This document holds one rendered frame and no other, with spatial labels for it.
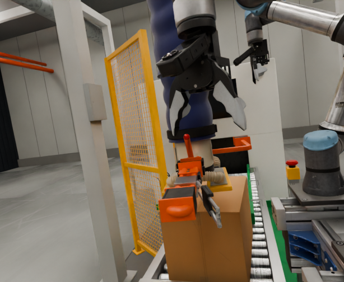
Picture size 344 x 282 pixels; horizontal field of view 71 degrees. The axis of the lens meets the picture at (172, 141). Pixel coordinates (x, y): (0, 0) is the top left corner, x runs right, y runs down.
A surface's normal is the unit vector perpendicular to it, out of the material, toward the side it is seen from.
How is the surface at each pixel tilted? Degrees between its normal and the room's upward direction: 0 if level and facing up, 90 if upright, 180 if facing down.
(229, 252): 90
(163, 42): 76
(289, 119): 90
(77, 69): 90
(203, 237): 90
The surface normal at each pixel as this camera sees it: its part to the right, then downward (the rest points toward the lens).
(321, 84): -0.24, 0.13
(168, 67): -0.48, 0.62
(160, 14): -0.64, -0.12
